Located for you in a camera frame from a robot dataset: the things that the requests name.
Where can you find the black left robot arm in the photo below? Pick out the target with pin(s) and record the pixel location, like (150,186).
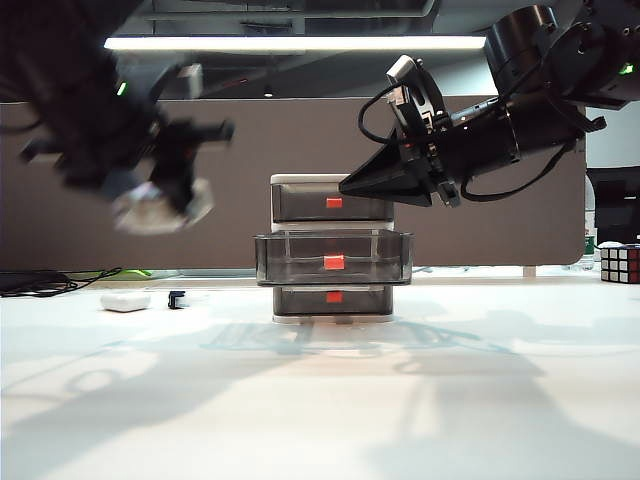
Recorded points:
(60,90)

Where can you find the brown desk partition panel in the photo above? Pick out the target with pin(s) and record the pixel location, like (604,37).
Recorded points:
(300,140)

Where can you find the small black blue clip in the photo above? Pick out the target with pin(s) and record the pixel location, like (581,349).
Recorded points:
(175,301)

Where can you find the white rounded charger case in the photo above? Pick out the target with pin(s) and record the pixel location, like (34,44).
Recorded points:
(125,301)

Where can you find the clear bottle green label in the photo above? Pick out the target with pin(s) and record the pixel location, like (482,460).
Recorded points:
(591,235)

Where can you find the white partition foot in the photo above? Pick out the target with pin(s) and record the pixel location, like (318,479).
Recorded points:
(529,272)

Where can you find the black monitor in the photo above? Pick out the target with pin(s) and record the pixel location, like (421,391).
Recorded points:
(615,210)

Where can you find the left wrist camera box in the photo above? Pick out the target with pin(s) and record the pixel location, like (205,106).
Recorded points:
(189,80)

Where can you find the napkin pack purple print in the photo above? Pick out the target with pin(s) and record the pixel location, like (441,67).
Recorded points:
(150,215)

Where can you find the long ceiling light strip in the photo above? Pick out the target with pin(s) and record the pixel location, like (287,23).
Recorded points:
(300,43)

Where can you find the Rubik's cube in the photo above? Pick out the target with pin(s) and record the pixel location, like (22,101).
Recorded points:
(620,265)

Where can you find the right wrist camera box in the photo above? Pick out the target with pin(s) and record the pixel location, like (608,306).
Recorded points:
(415,90)

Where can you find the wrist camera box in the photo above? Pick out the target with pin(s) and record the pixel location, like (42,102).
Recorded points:
(415,90)
(189,80)

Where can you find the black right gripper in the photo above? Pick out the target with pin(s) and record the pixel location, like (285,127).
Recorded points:
(475,140)

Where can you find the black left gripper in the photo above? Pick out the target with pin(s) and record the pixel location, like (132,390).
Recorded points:
(190,134)

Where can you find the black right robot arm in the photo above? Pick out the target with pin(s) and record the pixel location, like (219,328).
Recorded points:
(575,55)

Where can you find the white plastic drawer cabinet frame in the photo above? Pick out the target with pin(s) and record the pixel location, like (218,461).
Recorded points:
(310,178)

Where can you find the green flat object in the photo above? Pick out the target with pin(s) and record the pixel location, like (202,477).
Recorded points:
(136,274)

